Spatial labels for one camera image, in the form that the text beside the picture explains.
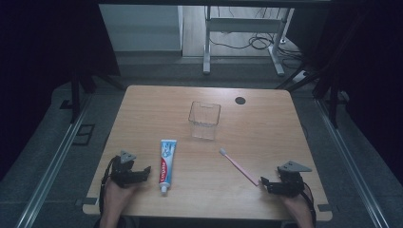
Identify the pink toothbrush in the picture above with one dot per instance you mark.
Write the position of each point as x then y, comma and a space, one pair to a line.
240, 167

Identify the white cabinet panel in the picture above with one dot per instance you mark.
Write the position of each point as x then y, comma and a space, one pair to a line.
139, 28

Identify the dark curtain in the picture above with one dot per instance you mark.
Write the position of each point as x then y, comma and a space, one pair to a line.
44, 63
364, 63

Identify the silver floor rail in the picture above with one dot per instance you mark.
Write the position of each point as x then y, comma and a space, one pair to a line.
348, 164
50, 171

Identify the clear plastic container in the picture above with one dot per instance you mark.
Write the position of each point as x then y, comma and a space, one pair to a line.
204, 122

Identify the person's left hand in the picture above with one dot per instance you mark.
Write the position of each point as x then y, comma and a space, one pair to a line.
118, 196

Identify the white and blue toothpaste tube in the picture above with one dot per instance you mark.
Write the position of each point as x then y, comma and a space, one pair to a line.
167, 164

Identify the white metal desk frame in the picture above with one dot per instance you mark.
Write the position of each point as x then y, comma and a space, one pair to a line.
244, 24

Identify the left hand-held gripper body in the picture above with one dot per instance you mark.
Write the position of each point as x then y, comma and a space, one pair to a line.
123, 172

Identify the white power strip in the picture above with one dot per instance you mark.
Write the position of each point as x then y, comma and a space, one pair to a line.
301, 77

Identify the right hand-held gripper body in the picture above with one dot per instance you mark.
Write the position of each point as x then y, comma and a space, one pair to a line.
290, 182

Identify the black round table grommet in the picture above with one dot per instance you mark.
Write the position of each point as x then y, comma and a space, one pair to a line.
240, 100

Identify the black metal stand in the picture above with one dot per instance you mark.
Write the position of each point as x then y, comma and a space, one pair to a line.
75, 95
332, 101

